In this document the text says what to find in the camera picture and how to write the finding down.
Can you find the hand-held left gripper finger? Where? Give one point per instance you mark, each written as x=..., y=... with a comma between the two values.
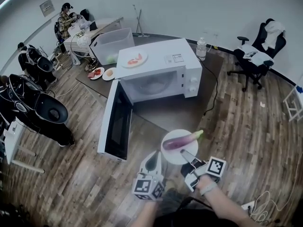
x=145, y=164
x=160, y=163

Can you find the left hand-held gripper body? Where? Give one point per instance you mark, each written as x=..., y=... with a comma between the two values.
x=148, y=187

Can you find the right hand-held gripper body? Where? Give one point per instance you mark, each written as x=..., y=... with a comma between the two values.
x=210, y=168

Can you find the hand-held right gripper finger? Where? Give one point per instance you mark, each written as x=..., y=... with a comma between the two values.
x=188, y=157

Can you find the purple eggplant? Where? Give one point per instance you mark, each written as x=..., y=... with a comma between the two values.
x=178, y=141

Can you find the white microwave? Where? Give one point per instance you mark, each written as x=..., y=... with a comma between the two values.
x=161, y=63

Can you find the person's left forearm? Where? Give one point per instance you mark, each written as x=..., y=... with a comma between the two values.
x=145, y=213

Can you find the person's right forearm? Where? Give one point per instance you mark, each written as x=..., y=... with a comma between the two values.
x=227, y=208

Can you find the white round plate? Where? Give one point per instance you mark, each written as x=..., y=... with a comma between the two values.
x=170, y=156

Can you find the grey wristband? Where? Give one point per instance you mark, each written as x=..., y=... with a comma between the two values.
x=208, y=188

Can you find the person's dark trousers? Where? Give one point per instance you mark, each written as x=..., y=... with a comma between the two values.
x=180, y=212

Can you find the white power strip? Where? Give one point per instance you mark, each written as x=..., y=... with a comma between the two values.
x=247, y=206

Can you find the white plate with bread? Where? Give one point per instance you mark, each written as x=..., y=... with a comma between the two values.
x=109, y=73

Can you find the white plate with red meat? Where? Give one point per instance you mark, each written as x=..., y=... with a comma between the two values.
x=95, y=73

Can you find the red food slices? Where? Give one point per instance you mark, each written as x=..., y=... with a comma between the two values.
x=135, y=60

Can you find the white metal rack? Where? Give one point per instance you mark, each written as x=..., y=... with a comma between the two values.
x=293, y=103

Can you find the white plate with red food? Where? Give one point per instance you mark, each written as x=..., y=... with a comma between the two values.
x=132, y=57

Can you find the green vegetable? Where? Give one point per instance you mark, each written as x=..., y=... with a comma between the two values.
x=111, y=59

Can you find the clear water bottle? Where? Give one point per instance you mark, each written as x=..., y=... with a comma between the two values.
x=201, y=47

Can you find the black office chair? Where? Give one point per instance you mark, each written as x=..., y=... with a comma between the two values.
x=258, y=63

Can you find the large black robot shell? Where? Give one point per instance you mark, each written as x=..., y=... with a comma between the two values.
x=35, y=107

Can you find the translucent plastic storage bin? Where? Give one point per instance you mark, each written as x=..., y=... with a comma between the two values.
x=111, y=42

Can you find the white side table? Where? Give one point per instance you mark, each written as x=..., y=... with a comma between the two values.
x=13, y=138

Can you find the white round lamp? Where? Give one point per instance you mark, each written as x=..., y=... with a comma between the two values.
x=83, y=41

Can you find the grey tripod stand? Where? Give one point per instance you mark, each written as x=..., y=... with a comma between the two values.
x=140, y=22

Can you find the light wooden desk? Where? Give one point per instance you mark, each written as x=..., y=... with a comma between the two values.
x=104, y=28

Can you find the white clothing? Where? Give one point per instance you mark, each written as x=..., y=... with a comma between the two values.
x=273, y=33

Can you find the small black robot shell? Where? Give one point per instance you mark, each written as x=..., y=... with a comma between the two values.
x=35, y=61

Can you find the paper wall notice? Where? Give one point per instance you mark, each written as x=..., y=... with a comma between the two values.
x=47, y=7

